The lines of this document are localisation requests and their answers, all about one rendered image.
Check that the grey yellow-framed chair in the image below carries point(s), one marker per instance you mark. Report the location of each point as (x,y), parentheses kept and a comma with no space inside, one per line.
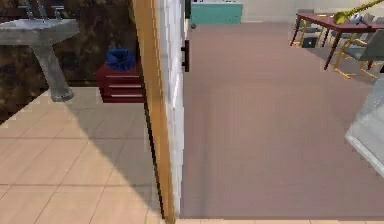
(366,50)
(308,28)

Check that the white room door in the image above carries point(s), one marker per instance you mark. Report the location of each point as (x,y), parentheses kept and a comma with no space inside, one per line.
(170,100)

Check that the dark red drawer chest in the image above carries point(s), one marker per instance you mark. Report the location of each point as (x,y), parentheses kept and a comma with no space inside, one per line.
(120,85)

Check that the blue crumpled cloth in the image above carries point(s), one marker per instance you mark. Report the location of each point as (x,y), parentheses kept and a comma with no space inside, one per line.
(120,60)

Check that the teal cabinet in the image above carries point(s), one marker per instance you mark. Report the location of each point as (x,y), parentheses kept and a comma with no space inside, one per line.
(216,12)

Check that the dark red table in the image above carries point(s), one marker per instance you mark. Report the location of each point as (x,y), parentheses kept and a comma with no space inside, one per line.
(333,25)

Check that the pale grey furniture block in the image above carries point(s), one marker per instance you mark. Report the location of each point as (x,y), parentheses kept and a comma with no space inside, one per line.
(370,126)

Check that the grey sink faucet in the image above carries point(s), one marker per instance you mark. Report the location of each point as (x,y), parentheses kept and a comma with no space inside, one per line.
(41,10)

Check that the grey pedestal sink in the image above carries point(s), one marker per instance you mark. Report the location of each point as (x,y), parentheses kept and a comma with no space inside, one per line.
(40,33)

